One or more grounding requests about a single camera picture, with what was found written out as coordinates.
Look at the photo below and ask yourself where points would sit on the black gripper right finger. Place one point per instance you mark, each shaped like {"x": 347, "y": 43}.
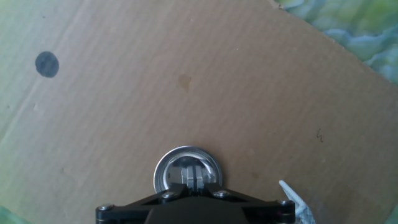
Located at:
{"x": 270, "y": 214}

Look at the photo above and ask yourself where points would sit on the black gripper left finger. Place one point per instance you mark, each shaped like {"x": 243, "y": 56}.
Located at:
{"x": 118, "y": 214}

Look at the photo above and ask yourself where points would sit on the white mesh tray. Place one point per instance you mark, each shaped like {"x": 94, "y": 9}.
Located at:
{"x": 303, "y": 213}

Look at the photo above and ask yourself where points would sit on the brown cardboard sheet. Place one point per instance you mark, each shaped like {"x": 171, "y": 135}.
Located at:
{"x": 217, "y": 93}

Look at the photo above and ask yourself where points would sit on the black round marker dot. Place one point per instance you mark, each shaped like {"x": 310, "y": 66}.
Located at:
{"x": 46, "y": 64}

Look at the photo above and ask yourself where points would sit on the green marble pattern mat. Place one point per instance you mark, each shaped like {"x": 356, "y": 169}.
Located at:
{"x": 357, "y": 25}

